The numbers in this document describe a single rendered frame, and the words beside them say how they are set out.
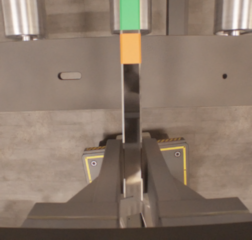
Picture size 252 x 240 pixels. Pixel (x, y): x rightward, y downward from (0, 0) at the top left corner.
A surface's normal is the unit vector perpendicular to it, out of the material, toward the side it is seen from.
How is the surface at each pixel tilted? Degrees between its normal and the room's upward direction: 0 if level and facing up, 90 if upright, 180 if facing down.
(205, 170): 0
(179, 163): 0
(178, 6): 0
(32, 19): 48
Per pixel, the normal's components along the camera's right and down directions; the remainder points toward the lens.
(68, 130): 0.00, 0.25
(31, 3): 0.74, 0.15
